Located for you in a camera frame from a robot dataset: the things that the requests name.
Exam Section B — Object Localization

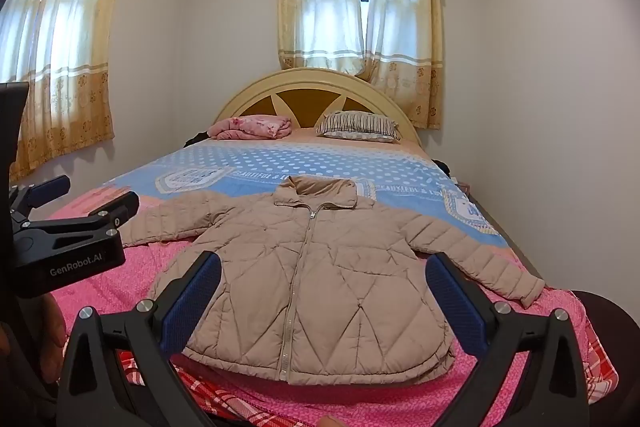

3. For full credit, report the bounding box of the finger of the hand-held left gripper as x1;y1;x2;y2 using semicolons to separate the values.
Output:
21;190;142;240
10;175;72;220

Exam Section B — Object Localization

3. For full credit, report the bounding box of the beige puffer jacket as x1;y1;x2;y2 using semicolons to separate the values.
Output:
120;176;547;387

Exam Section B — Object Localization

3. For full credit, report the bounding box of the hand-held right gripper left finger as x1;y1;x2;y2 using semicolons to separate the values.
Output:
57;251;222;427

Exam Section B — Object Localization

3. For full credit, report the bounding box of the striped pillow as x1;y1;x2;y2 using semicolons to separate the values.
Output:
316;111;402;142

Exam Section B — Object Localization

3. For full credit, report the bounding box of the wide yellow patterned curtain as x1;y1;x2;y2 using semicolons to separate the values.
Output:
0;0;134;182

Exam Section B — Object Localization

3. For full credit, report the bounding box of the red checked sheet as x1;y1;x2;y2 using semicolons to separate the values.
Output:
117;332;623;427

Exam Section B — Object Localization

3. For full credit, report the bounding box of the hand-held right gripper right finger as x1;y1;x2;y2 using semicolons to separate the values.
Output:
424;252;592;427

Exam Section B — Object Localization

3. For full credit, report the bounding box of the cream wooden headboard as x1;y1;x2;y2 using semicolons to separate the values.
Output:
212;67;422;142

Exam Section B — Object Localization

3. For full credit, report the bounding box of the folded pink floral quilt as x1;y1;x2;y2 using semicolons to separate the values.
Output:
207;114;293;140

